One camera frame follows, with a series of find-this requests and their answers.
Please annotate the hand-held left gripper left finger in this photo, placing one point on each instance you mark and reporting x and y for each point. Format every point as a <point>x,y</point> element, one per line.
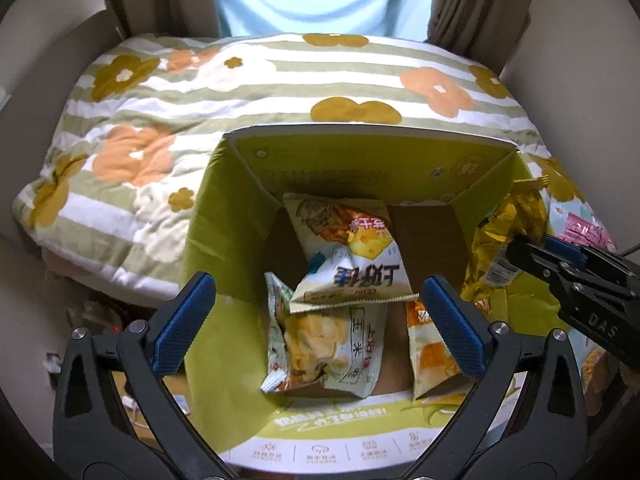
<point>182,325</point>

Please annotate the white green corn snack bag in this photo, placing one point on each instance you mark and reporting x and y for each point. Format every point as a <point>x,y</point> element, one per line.
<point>320,350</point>

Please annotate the green cardboard box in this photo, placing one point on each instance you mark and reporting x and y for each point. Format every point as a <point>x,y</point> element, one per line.
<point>225,260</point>

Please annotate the beige snack bag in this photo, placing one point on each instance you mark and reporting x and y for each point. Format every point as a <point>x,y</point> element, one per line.
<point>600,380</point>

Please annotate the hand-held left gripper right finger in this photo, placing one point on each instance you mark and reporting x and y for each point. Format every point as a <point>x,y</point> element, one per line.
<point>455,325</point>

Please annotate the white yellow fries snack bag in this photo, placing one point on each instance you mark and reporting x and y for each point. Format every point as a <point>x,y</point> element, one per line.
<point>345,260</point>

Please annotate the gold snack bag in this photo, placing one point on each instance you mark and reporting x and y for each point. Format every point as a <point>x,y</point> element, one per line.
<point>500,240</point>

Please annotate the orange white snack bag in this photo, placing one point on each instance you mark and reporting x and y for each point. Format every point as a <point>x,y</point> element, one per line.
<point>430,355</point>

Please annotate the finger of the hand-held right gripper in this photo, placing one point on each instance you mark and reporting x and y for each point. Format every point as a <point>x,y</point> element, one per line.
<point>532,260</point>
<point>567,249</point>

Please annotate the striped floral blanket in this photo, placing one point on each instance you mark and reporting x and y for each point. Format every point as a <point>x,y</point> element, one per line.
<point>250,90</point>

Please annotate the pink snack packet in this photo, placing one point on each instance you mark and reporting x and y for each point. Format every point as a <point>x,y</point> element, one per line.
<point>585,232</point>

